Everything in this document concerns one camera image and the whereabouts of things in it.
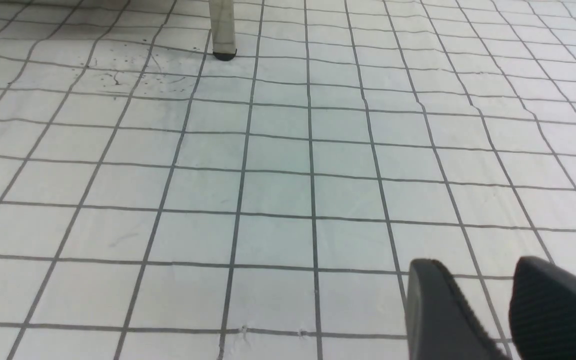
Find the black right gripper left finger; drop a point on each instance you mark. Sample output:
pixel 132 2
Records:
pixel 440 323

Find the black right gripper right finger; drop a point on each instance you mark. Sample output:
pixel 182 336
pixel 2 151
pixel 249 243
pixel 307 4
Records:
pixel 542 310

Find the metal shoe rack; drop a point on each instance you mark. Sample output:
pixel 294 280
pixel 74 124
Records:
pixel 223 33

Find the white grid floor cloth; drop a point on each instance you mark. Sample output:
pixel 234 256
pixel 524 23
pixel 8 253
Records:
pixel 157 203

